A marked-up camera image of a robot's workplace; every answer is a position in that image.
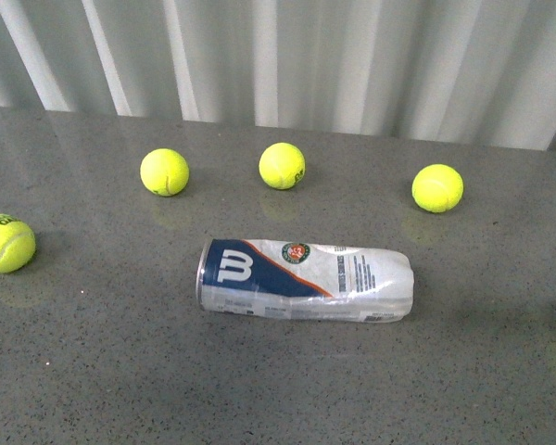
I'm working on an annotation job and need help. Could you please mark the white pleated curtain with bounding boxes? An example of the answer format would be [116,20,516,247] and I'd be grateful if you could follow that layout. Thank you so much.
[0,1,556,151]

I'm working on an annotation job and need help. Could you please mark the far left tennis ball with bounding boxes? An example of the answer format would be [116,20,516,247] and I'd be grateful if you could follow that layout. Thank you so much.
[0,214,36,273]

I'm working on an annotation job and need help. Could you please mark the right tennis ball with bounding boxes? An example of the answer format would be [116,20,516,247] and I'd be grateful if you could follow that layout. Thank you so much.
[411,164,464,213]

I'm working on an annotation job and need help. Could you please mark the middle tennis ball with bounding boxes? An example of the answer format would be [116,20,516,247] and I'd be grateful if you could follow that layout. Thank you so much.
[259,143,306,190]

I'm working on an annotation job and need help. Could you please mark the clear Wilson tennis ball can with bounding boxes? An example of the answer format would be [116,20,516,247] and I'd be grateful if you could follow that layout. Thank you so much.
[196,239,414,323]

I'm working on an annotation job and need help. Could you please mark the tennis ball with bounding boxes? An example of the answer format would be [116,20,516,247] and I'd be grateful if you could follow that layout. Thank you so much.
[0,214,36,273]
[411,164,464,213]
[140,148,190,197]
[259,143,306,190]

